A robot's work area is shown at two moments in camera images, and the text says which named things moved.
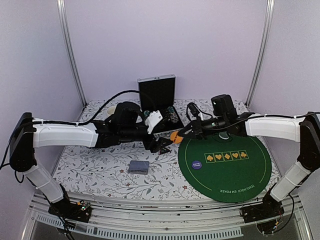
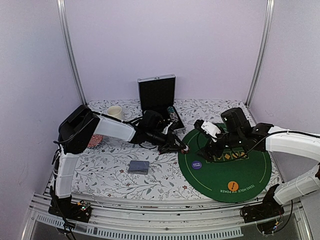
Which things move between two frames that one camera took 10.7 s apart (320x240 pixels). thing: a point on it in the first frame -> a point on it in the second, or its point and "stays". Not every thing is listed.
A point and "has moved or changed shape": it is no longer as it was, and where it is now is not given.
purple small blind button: (196, 165) stays
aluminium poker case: (158, 94) stays
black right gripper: (199, 130) -> (210, 146)
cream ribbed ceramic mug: (110, 110) stays
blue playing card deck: (138, 167) stays
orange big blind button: (175, 138) has moved or changed shape
